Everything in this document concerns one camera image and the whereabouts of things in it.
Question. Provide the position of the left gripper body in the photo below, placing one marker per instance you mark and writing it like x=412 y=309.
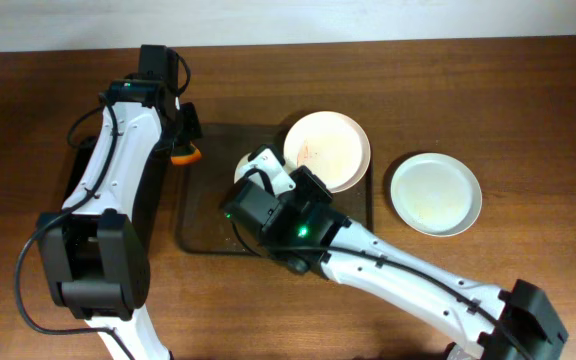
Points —
x=188 y=128

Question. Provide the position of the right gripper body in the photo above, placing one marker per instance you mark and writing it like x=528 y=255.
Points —
x=256 y=156

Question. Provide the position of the orange green scrub sponge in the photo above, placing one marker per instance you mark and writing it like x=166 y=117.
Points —
x=185 y=154

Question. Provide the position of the pink plate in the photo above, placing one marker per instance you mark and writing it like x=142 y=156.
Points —
x=332 y=146

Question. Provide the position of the white plate with ketchup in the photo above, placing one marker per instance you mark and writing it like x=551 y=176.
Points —
x=243 y=166

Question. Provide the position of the cream plate with sauce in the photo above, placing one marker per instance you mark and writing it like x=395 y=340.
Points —
x=436 y=194

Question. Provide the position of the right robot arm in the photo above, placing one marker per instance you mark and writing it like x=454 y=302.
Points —
x=290 y=216

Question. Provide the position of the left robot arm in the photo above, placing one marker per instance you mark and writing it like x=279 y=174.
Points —
x=94 y=251

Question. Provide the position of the black plastic tray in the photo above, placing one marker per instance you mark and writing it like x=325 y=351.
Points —
x=80 y=165

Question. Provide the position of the brown serving tray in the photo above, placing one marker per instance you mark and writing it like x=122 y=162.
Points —
x=203 y=228

